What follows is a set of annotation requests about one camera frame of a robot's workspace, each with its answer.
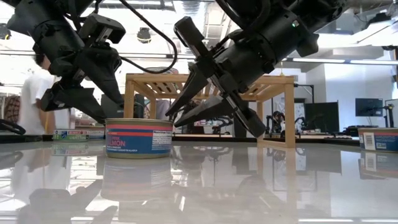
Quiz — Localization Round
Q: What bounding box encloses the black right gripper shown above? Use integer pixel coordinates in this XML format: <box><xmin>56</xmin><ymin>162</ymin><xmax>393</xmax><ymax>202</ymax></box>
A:
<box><xmin>165</xmin><ymin>16</ymin><xmax>282</xmax><ymax>138</ymax></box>

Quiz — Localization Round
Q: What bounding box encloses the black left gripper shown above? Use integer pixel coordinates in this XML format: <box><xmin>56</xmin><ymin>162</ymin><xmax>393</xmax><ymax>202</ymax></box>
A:
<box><xmin>34</xmin><ymin>30</ymin><xmax>124</xmax><ymax>124</ymax></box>

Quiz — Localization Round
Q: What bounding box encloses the blue label pink salmon can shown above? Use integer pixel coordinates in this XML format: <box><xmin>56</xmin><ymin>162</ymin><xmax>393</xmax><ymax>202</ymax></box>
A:
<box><xmin>104</xmin><ymin>118</ymin><xmax>174</xmax><ymax>160</ymax></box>
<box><xmin>75</xmin><ymin>125</ymin><xmax>106</xmax><ymax>140</ymax></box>
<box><xmin>358</xmin><ymin>128</ymin><xmax>398</xmax><ymax>154</ymax></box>

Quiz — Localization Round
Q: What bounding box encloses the wooden slatted shelf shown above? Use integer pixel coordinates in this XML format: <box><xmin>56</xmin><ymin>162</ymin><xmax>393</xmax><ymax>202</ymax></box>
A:
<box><xmin>124</xmin><ymin>73</ymin><xmax>296</xmax><ymax>149</ymax></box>

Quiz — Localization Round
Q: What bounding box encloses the person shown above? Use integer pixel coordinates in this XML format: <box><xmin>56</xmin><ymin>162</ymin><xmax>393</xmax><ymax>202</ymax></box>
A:
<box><xmin>17</xmin><ymin>52</ymin><xmax>77</xmax><ymax>135</ymax></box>

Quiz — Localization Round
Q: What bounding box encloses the long ceiling light bar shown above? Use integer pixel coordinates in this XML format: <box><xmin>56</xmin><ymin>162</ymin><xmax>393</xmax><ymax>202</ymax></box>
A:
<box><xmin>119</xmin><ymin>53</ymin><xmax>398</xmax><ymax>65</ymax></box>

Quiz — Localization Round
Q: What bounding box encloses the black boom stand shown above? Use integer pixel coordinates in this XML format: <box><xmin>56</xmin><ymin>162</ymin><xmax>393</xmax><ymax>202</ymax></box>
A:
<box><xmin>360</xmin><ymin>104</ymin><xmax>396</xmax><ymax>129</ymax></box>

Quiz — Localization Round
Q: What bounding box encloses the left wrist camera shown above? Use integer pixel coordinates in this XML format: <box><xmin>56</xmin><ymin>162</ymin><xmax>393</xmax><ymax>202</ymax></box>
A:
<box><xmin>78</xmin><ymin>13</ymin><xmax>127</xmax><ymax>45</ymax></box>

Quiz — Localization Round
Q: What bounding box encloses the black ceiling dome camera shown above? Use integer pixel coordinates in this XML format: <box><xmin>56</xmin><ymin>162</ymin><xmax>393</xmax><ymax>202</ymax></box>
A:
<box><xmin>136</xmin><ymin>27</ymin><xmax>152</xmax><ymax>44</ymax></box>

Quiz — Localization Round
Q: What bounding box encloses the patterned wall tapestry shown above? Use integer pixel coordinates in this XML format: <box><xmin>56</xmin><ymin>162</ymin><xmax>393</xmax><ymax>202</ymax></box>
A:
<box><xmin>2</xmin><ymin>95</ymin><xmax>21</xmax><ymax>124</ymax></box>

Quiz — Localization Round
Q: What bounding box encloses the corrugated silver ceiling duct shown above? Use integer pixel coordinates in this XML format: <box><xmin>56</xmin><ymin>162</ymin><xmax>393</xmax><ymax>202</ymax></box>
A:
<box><xmin>182</xmin><ymin>0</ymin><xmax>208</xmax><ymax>19</ymax></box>

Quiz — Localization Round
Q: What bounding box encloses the dark wall screen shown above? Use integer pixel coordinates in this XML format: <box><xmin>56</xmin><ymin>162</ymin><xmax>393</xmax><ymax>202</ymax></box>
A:
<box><xmin>355</xmin><ymin>98</ymin><xmax>384</xmax><ymax>118</ymax></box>

